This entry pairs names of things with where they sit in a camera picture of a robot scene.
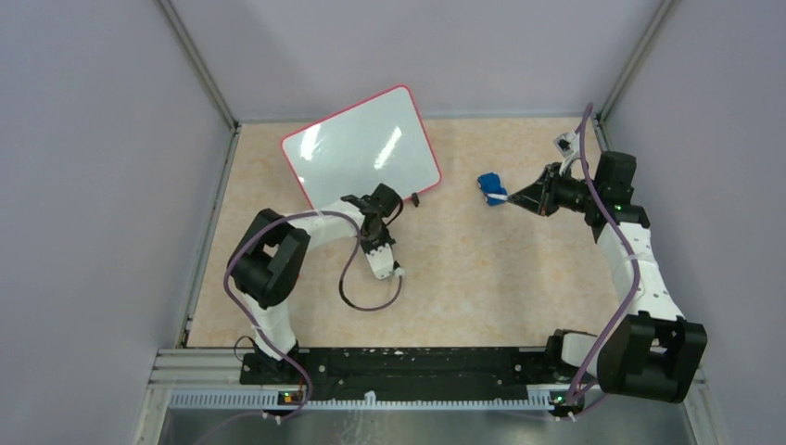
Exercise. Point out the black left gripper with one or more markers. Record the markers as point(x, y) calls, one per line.
point(386, 239)

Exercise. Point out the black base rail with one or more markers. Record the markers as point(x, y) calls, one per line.
point(409, 374)

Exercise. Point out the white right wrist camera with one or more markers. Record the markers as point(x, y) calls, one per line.
point(567, 144)

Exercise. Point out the pink framed whiteboard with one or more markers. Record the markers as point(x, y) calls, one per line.
point(380, 140)

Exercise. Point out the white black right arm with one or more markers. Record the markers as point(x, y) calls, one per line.
point(650, 351)

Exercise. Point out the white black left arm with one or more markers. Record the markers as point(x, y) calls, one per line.
point(265, 266)

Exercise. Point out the blue whiteboard eraser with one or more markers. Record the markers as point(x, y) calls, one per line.
point(491, 183)

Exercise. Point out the grey cable duct strip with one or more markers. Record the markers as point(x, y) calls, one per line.
point(272, 400)

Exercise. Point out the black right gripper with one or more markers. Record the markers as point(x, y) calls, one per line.
point(540, 197)

